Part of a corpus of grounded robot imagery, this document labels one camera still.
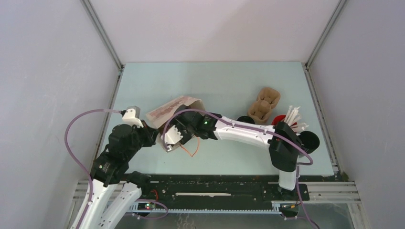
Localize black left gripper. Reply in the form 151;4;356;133
126;119;160;159

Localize paper bag orange handles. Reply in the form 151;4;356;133
146;95;205;147

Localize brown pulp cup carrier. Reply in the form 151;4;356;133
247;87;281;125

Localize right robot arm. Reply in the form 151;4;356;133
162;106;320;199

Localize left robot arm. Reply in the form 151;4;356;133
72;121;159;229

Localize red straw holder cup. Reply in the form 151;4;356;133
271;114;286;125

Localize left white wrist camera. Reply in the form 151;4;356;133
122;106;144;128

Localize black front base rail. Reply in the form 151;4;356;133
141;175;310;211

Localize aluminium frame rail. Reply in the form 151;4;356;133
80;0;124;71

